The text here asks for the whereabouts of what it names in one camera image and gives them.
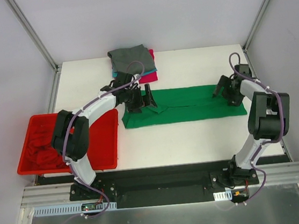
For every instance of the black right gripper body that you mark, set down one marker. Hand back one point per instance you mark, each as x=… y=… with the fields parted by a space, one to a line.
x=228 y=92

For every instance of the left white cable duct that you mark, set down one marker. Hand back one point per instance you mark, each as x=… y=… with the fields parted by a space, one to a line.
x=73 y=209

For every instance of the aluminium front rail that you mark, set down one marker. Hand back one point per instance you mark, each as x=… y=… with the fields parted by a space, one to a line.
x=46 y=195

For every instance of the red t-shirt in bin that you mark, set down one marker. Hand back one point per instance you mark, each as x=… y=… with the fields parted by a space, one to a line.
x=39 y=150

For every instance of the green t-shirt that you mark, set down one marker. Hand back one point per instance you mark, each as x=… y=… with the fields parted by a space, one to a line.
x=182 y=105

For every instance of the folded pink t-shirt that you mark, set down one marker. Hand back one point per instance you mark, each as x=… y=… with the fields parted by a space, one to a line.
x=149 y=78

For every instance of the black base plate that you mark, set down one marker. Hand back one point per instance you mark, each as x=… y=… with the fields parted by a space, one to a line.
x=176 y=184

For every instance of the red plastic bin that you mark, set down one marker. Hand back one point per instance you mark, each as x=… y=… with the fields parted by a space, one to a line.
x=103 y=149

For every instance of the right white cable duct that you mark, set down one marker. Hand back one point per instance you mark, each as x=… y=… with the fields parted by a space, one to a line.
x=223 y=196

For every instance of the folded teal t-shirt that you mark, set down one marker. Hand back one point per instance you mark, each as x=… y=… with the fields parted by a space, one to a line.
x=134 y=70

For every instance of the right aluminium frame post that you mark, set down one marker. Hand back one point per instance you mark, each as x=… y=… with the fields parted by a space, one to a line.
x=256 y=23

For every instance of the white cable duct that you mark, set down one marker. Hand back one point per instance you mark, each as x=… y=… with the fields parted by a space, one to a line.
x=73 y=209
x=223 y=196

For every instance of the aluminium frame post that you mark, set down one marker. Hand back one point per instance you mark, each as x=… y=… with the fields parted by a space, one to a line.
x=256 y=23
x=25 y=23

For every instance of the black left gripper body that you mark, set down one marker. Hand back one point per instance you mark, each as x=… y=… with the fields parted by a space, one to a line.
x=138 y=100

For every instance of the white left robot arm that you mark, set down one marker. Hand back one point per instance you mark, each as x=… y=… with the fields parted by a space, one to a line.
x=71 y=137

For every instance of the left aluminium frame post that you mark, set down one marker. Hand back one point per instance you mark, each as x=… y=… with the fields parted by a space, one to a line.
x=25 y=23

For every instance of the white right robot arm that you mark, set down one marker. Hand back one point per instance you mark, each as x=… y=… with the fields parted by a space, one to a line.
x=268 y=120

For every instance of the folded grey t-shirt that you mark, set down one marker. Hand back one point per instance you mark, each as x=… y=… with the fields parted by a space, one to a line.
x=121 y=58

